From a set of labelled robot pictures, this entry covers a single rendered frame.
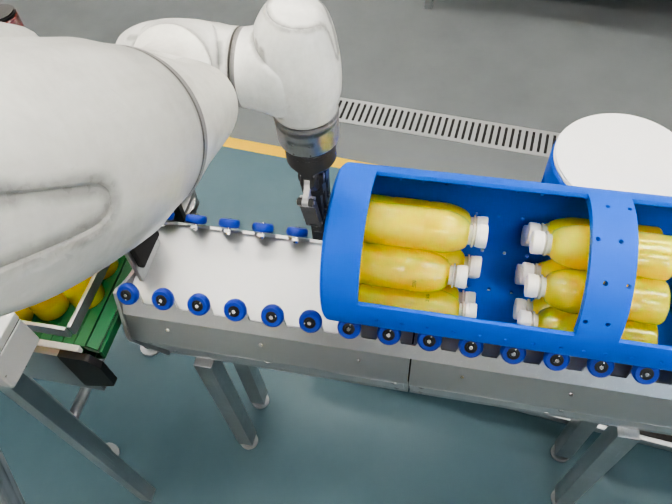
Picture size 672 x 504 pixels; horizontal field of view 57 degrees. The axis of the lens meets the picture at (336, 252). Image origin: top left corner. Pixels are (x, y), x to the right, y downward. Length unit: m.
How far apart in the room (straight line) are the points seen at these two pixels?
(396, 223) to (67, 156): 0.80
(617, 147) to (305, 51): 0.84
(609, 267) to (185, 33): 0.67
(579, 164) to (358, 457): 1.18
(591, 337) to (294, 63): 0.61
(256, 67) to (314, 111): 0.09
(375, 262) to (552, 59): 2.44
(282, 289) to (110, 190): 1.01
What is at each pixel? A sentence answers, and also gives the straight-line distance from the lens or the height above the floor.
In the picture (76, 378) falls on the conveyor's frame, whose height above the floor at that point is 0.78.
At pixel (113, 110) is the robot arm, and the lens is 0.28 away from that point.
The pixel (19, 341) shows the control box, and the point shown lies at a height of 1.05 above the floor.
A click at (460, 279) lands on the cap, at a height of 1.12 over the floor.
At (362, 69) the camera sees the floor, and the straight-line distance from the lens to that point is 3.20.
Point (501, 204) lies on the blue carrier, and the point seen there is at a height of 1.08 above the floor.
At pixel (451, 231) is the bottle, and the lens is 1.01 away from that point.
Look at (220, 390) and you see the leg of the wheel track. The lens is 1.67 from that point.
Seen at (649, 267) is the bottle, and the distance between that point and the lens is 1.06.
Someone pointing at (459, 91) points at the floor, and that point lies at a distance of 3.09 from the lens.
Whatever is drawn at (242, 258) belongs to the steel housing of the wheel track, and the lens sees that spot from 1.32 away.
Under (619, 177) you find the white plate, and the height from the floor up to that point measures 1.04.
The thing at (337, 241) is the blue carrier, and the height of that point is 1.21.
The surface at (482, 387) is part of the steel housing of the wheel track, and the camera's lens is 1.24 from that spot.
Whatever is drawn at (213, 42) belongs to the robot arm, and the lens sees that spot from 0.80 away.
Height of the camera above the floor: 1.99
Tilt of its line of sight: 55 degrees down
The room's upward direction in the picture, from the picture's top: 6 degrees counter-clockwise
